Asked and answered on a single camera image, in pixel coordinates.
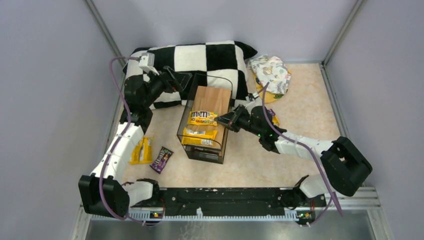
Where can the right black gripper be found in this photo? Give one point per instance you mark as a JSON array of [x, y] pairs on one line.
[[236, 118]]

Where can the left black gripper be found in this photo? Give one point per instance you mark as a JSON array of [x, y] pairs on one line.
[[174, 81]]

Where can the yellow peanut M&M bag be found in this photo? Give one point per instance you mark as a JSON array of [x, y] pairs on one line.
[[202, 118]]

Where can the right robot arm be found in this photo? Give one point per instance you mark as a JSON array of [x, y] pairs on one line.
[[342, 168]]

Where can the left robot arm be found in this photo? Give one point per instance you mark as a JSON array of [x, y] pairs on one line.
[[103, 192]]

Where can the yellow candy bag on shelf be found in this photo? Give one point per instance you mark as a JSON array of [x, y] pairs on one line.
[[204, 137]]

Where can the yellow candy bag back side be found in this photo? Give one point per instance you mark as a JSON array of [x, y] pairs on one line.
[[275, 121]]

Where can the purple M&M candy bag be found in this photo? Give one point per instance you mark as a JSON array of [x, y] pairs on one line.
[[160, 162]]

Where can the yellow candy bag left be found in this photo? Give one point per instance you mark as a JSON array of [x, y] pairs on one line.
[[142, 153]]

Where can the purple brown M&M bag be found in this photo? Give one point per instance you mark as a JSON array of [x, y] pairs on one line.
[[271, 112]]

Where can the yellow cloth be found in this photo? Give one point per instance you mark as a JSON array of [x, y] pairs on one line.
[[275, 96]]

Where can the black white checkered pillow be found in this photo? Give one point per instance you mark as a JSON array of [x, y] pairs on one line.
[[219, 64]]

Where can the patterned white cloth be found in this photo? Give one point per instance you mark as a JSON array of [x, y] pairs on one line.
[[271, 71]]

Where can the black wire shelf wooden top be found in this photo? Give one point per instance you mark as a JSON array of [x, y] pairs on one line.
[[209, 93]]

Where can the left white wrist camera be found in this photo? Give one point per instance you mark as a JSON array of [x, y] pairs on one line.
[[146, 63]]

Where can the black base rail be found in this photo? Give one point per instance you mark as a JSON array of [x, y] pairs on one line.
[[229, 204]]

